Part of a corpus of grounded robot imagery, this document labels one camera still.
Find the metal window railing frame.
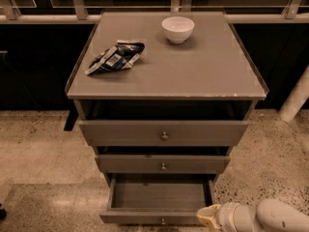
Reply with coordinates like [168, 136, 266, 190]
[0, 0, 309, 24]

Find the white ceramic bowl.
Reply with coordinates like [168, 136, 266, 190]
[161, 16, 195, 44]

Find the grey top drawer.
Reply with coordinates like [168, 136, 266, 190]
[79, 120, 248, 147]

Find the crumpled dark snack bag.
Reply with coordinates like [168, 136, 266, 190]
[85, 40, 145, 75]

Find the grey bottom drawer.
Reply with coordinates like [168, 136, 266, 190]
[100, 173, 217, 225]

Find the grey drawer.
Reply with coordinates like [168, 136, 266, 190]
[79, 120, 248, 147]
[96, 155, 230, 174]
[100, 173, 217, 225]

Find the grey middle drawer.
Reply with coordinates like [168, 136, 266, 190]
[96, 155, 230, 174]

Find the grey wooden drawer cabinet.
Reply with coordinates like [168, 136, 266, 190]
[64, 11, 269, 186]

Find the white cylindrical post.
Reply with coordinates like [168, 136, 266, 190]
[278, 66, 309, 122]

